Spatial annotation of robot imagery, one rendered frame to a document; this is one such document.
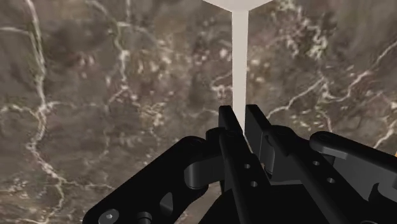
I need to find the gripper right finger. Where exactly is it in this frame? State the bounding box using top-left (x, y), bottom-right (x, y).
top-left (244, 104), bottom-right (397, 224)

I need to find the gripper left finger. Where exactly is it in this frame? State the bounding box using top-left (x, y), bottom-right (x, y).
top-left (81, 105), bottom-right (271, 224)

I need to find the white long-handled kitchen tool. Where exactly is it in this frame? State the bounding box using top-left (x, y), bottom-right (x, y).
top-left (201, 0), bottom-right (274, 138)

